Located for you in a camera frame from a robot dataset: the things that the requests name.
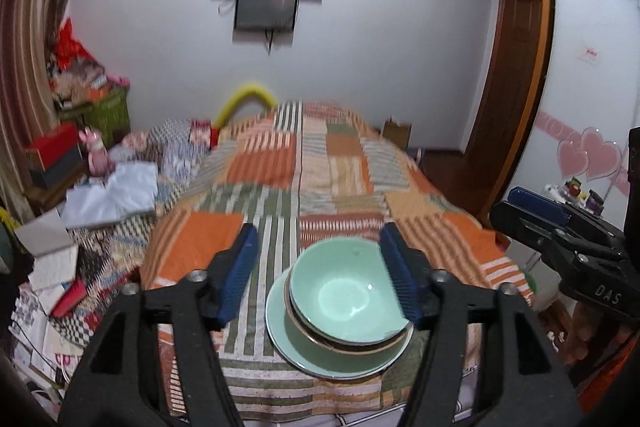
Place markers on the mint green plate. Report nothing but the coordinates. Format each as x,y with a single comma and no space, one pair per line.
318,361

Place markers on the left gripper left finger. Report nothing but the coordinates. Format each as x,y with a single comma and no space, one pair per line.
118,381

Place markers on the light blue plastic bag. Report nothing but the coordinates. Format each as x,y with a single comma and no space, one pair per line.
130,190

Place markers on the red notebook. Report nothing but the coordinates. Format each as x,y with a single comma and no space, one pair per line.
70,299

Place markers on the mint green bowl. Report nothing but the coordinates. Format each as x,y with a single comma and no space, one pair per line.
341,288

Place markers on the right hand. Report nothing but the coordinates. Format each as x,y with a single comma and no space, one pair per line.
585,323

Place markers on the striped brown curtain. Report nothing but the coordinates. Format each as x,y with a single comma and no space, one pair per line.
28,32

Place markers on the red fabric on box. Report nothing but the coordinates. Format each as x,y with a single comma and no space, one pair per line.
67,49

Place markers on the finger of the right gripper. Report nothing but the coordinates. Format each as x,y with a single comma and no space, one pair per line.
540,231
540,206

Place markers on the patchwork striped bedspread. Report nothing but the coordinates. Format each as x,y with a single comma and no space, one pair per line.
302,173

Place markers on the wooden door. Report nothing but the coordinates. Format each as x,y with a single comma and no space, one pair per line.
508,106

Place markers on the white wardrobe with stickers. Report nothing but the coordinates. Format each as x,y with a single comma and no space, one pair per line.
589,102

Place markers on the pink plush toy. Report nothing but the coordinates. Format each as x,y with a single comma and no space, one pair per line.
99,161

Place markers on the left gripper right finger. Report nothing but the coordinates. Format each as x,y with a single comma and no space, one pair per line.
520,382

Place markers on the small monitor under television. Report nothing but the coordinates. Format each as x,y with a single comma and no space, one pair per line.
268,15

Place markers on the checkered patchwork quilt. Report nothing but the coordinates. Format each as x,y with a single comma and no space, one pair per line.
110,255

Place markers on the open white book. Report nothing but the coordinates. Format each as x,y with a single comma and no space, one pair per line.
54,251

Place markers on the white spotted bowl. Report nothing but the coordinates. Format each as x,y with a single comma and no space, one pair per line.
340,341

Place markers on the yellow foam tube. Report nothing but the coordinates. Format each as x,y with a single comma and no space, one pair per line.
249,92

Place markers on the dark grey box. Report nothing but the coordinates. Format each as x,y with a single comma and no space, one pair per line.
59,171

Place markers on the red box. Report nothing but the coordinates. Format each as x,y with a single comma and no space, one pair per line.
45,151

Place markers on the green storage box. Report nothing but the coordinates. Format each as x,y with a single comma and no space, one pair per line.
108,115

